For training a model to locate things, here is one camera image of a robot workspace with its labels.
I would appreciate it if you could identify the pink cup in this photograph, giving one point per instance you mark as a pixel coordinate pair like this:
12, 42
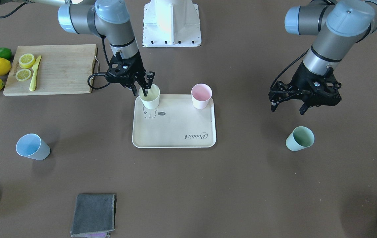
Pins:
201, 94

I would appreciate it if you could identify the green cup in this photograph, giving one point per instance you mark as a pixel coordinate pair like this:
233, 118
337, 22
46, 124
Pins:
300, 138

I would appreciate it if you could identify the green lime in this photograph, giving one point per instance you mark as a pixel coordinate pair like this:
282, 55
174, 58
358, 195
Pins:
5, 53

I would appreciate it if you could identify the cream rabbit tray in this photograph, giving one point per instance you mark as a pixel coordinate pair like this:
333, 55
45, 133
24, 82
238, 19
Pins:
175, 123

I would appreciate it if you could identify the grey folded cloth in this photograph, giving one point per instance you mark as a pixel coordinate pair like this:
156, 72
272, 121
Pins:
94, 215

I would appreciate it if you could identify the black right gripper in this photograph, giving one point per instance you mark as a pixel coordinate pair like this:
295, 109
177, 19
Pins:
139, 70

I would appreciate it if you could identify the bamboo cutting board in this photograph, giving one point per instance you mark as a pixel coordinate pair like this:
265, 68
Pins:
63, 69

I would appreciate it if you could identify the yellow plastic knife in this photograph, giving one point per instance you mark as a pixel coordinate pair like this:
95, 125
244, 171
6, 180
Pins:
35, 67

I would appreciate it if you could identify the blue cup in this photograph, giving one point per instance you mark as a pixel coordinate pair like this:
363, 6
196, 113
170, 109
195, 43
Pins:
32, 146

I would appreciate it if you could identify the lemon slice upper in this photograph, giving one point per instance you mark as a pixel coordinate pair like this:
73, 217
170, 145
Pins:
26, 61

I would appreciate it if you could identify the lemon slice lower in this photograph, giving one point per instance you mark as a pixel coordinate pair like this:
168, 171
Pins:
23, 74

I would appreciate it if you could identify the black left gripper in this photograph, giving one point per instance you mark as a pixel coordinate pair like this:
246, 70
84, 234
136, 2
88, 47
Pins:
301, 79

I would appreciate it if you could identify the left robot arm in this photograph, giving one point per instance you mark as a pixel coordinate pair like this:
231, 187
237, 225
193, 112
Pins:
338, 25

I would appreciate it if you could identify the pale yellow cup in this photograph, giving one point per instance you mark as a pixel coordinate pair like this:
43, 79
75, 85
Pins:
151, 100

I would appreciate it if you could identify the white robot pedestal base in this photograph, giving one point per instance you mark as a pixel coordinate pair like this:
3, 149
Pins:
171, 23

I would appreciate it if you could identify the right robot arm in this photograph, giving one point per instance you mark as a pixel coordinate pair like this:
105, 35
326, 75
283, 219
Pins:
108, 19

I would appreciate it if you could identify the lemon slice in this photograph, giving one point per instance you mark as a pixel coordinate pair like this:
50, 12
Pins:
26, 61
23, 74

